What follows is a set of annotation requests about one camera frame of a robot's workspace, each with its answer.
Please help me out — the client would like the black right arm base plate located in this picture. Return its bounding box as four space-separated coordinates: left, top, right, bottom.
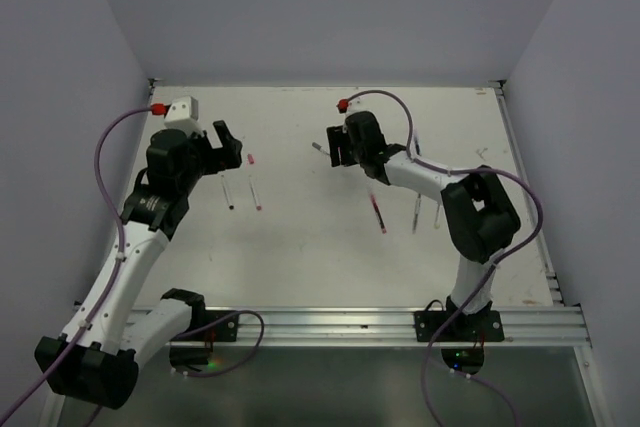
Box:
413 298 505 376

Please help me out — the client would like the yellow capped white marker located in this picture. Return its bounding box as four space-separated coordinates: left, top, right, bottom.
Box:
433 203 441 229

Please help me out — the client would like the pink capped white marker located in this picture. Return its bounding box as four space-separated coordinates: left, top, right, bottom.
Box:
248 175 263 211

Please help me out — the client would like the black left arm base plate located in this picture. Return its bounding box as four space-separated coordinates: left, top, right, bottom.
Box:
169 314 239 373

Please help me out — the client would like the black white marker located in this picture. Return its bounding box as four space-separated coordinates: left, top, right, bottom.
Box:
220 175 235 210

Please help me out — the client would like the red gel pen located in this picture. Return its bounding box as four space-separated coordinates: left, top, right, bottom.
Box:
367 184 387 235

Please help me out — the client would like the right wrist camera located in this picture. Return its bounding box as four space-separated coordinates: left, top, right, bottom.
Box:
345 99 364 116

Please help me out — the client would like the aluminium table edge rail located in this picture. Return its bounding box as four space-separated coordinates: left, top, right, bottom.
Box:
489 79 566 306

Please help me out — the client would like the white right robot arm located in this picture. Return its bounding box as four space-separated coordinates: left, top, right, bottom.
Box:
326 111 521 340

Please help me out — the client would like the blue gel pen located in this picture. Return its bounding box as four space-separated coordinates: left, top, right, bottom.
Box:
412 130 421 157

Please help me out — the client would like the dark purple gel pen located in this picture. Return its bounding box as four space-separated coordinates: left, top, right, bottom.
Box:
411 193 422 235

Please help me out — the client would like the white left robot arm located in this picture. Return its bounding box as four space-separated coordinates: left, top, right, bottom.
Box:
34 120 244 409

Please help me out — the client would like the grey capped white marker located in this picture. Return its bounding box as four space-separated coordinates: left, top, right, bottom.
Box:
311 142 330 156

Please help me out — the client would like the aluminium front mounting rail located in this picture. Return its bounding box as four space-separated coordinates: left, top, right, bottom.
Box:
255 307 591 348

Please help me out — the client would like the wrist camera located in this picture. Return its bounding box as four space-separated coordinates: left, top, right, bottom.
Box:
164 96 203 137
345 99 364 116

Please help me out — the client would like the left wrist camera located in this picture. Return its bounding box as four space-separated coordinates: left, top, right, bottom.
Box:
164 96 203 137

